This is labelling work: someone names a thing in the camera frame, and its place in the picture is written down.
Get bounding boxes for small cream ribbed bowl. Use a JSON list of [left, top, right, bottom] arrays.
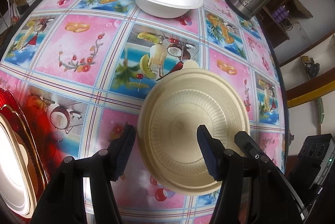
[[137, 61, 250, 196]]

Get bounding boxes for red wedding glass plate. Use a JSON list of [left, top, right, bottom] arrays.
[[1, 89, 51, 223]]

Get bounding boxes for large cream ribbed bowl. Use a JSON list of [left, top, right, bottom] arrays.
[[1, 116, 39, 218]]

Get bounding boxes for white paper plate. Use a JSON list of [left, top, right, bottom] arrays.
[[1, 126, 28, 214]]

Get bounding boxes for black electronic box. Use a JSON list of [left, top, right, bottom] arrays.
[[288, 134, 334, 223]]

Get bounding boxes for colourful printed tablecloth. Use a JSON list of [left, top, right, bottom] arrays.
[[0, 0, 287, 224]]

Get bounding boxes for wooden wall shelf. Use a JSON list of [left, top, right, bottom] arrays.
[[256, 0, 335, 109]]

